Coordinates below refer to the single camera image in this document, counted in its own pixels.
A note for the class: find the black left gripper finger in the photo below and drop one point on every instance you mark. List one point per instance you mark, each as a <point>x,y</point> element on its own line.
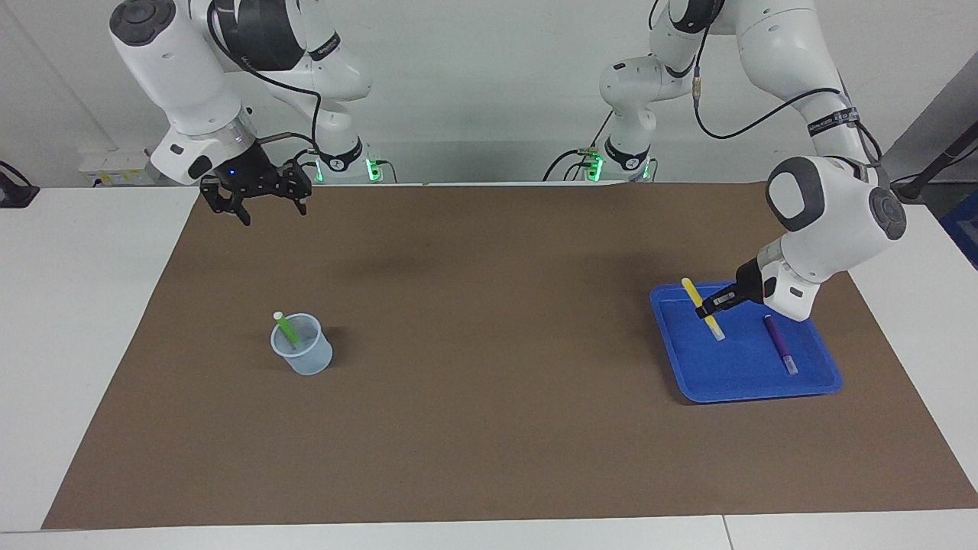
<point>722,296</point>
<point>718,308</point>

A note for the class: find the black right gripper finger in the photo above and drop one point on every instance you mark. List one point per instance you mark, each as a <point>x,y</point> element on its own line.
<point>221,205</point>
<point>300,183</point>

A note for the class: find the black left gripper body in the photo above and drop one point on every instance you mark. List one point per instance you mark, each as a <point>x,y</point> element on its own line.
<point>751,283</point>

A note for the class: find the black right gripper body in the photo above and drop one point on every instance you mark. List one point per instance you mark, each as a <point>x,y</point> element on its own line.
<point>248,174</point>

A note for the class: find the yellow marker pen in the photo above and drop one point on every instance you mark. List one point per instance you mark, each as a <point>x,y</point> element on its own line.
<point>691,290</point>

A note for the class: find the purple marker pen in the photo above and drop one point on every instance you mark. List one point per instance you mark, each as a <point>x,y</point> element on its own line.
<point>780,343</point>

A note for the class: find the green marker pen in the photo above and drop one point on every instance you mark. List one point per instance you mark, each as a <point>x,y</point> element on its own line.
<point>286,330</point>

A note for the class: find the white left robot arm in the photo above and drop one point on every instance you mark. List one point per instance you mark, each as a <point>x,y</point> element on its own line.
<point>833,221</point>

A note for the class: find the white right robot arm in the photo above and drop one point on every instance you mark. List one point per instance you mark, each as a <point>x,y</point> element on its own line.
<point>183,69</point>

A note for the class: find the blue plastic tray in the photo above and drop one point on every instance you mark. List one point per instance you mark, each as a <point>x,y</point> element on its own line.
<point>733,367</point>

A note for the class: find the translucent plastic cup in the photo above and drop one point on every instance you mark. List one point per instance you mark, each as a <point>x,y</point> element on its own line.
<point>306,359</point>

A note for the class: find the black table clamp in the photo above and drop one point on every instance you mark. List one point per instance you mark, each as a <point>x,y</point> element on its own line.
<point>14,195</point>

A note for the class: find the black stand pole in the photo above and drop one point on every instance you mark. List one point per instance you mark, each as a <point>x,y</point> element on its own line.
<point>936,164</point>

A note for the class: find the blue crate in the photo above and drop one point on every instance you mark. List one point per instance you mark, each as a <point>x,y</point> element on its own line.
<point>964,229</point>

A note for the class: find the brown table mat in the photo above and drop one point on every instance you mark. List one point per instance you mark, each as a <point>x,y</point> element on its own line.
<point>489,428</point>

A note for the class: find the white wall power strip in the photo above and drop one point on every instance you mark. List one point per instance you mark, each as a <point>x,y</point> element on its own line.
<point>114,169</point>

